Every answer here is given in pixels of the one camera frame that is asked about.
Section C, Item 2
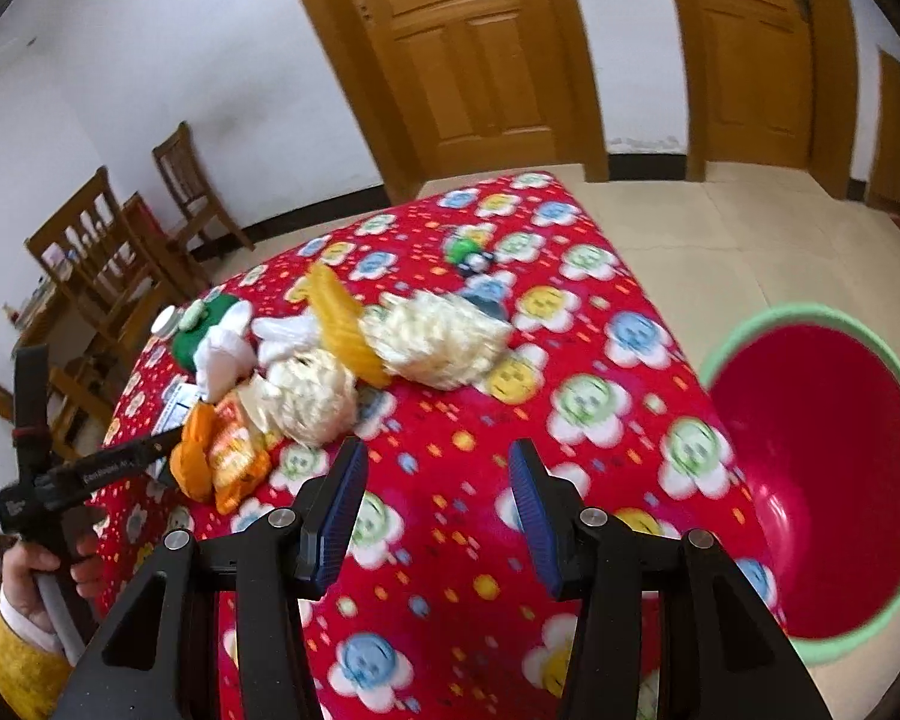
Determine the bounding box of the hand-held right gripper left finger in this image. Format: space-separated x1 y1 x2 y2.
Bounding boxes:
52 436 370 720

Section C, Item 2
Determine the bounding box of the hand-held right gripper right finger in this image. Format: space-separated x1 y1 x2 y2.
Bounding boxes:
508 437 833 720

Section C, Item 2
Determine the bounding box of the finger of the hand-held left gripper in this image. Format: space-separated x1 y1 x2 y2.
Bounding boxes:
51 427 186 501

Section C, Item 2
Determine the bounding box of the small white blue box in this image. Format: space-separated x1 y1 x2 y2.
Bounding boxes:
157 382 203 428

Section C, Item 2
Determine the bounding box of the orange snack packet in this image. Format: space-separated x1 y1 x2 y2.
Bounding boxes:
171 390 286 517

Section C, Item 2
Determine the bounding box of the small clear plastic wrapper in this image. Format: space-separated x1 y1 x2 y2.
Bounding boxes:
259 349 359 447

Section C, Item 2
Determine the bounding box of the white tissue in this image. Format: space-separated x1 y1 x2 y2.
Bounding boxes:
251 315 320 362
195 301 257 402

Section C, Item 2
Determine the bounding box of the yellow plastic packet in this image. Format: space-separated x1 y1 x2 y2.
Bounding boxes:
304 262 391 387

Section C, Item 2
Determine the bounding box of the white paper ball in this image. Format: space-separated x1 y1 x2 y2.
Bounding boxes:
360 291 515 391

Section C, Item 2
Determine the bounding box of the red bin with green rim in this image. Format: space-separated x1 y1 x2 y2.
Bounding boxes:
699 302 900 667

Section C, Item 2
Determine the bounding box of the person's left hand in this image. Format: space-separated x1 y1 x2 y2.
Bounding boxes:
1 538 110 629

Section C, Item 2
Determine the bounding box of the green round container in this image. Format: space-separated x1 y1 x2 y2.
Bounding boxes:
171 296 237 374

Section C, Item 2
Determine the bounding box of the red flower printed blanket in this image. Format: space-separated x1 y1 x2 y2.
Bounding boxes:
90 171 785 720

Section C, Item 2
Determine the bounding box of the wooden chair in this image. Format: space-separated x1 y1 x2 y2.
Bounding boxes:
154 121 256 260
24 167 177 361
124 191 196 293

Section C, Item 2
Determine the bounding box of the small green black toy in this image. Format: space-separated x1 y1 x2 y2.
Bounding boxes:
444 235 496 276

